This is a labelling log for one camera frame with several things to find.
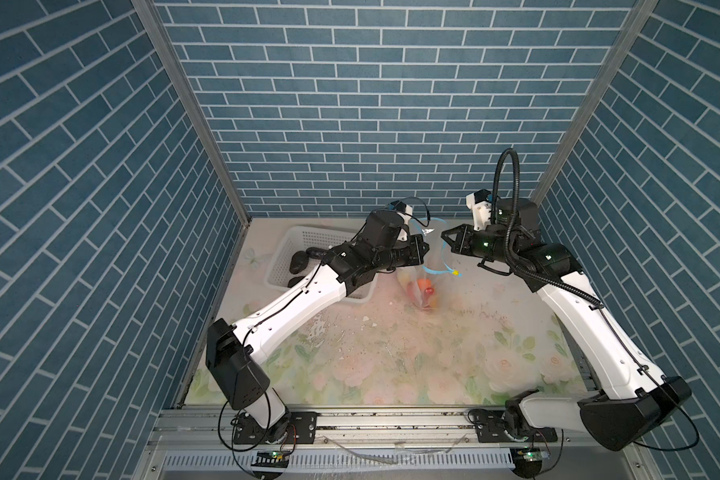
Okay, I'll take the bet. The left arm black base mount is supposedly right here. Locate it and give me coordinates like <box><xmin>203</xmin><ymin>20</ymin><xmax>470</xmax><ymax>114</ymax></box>
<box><xmin>233</xmin><ymin>411</ymin><xmax>318</xmax><ymax>445</ymax></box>

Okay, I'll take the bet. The clear zip bag blue zipper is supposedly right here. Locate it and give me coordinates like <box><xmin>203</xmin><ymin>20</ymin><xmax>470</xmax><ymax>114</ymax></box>
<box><xmin>396</xmin><ymin>217</ymin><xmax>461</xmax><ymax>311</ymax></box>

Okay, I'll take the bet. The aluminium front rail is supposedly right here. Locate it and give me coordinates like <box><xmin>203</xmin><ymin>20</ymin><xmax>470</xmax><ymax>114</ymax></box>
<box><xmin>149</xmin><ymin>406</ymin><xmax>646</xmax><ymax>451</ymax></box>

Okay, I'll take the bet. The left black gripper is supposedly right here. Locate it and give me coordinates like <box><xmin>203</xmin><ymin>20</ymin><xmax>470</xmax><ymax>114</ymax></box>
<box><xmin>371</xmin><ymin>232</ymin><xmax>432</xmax><ymax>272</ymax></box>

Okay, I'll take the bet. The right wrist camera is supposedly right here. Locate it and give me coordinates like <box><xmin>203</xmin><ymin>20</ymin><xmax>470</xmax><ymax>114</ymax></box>
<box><xmin>466</xmin><ymin>189</ymin><xmax>492</xmax><ymax>231</ymax></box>

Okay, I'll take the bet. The black toy avocado lower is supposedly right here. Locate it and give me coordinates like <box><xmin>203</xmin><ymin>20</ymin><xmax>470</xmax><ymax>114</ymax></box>
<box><xmin>287</xmin><ymin>276</ymin><xmax>304</xmax><ymax>288</ymax></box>

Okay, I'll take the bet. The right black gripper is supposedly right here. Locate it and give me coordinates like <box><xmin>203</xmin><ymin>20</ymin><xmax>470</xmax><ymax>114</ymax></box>
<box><xmin>441</xmin><ymin>222</ymin><xmax>516</xmax><ymax>266</ymax></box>

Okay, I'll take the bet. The black toy avocado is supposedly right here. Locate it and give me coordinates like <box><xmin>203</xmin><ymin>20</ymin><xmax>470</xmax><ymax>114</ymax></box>
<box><xmin>287</xmin><ymin>276</ymin><xmax>304</xmax><ymax>288</ymax></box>
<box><xmin>288</xmin><ymin>250</ymin><xmax>310</xmax><ymax>275</ymax></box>

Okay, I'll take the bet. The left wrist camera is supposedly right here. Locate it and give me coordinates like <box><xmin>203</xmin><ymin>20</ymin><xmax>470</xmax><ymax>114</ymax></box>
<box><xmin>390</xmin><ymin>200</ymin><xmax>417</xmax><ymax>225</ymax></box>

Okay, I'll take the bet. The white slotted cable duct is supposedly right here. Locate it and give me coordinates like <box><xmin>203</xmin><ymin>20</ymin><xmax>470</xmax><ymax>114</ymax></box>
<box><xmin>162</xmin><ymin>448</ymin><xmax>515</xmax><ymax>474</ymax></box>

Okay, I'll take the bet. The orange toy tangerine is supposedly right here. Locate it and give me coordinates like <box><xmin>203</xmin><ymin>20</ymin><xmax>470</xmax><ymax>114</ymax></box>
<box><xmin>416</xmin><ymin>278</ymin><xmax>434</xmax><ymax>295</ymax></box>

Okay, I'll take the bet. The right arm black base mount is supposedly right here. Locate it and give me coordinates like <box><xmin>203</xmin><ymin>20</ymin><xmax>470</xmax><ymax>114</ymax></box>
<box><xmin>465</xmin><ymin>408</ymin><xmax>559</xmax><ymax>445</ymax></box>

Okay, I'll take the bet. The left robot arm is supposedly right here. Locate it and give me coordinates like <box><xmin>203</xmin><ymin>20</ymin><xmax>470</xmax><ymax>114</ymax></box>
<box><xmin>205</xmin><ymin>200</ymin><xmax>429</xmax><ymax>437</ymax></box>

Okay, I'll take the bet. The black toy avocado upper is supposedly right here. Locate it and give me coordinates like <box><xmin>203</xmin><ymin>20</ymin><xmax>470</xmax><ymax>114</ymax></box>
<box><xmin>288</xmin><ymin>250</ymin><xmax>310</xmax><ymax>275</ymax></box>

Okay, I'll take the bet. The black corrugated cable hose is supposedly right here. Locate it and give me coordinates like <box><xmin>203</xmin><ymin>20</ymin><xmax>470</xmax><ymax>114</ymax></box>
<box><xmin>491</xmin><ymin>147</ymin><xmax>604</xmax><ymax>310</ymax></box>

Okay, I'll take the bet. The dark toy eggplant green stem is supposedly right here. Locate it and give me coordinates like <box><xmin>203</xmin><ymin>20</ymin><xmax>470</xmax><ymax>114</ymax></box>
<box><xmin>305</xmin><ymin>247</ymin><xmax>332</xmax><ymax>260</ymax></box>

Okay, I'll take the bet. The white plastic perforated basket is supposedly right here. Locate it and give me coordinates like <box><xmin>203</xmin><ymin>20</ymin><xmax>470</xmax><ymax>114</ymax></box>
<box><xmin>264</xmin><ymin>226</ymin><xmax>353</xmax><ymax>292</ymax></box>

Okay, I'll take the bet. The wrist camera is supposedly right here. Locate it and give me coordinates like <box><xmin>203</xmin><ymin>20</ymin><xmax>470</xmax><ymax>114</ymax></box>
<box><xmin>390</xmin><ymin>200</ymin><xmax>417</xmax><ymax>225</ymax></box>
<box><xmin>466</xmin><ymin>189</ymin><xmax>492</xmax><ymax>231</ymax></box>

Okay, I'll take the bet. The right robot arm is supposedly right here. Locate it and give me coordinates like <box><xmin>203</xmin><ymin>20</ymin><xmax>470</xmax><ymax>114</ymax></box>
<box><xmin>441</xmin><ymin>190</ymin><xmax>692</xmax><ymax>451</ymax></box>

